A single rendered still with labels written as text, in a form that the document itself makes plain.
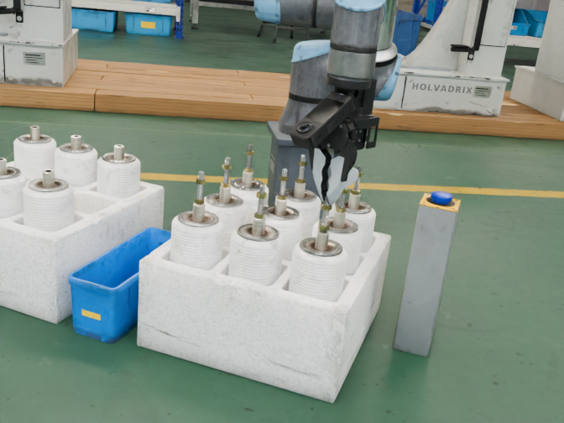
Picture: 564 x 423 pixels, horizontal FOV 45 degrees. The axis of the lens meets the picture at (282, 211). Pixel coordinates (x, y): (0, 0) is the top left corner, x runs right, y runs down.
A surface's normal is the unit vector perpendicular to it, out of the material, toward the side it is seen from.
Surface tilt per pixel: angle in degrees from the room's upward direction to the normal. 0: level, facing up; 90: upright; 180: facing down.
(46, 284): 90
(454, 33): 90
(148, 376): 0
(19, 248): 90
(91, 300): 92
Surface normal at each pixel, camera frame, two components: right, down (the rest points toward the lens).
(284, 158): -0.58, 0.23
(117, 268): 0.93, 0.18
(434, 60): 0.16, 0.36
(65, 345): 0.10, -0.93
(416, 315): -0.33, 0.30
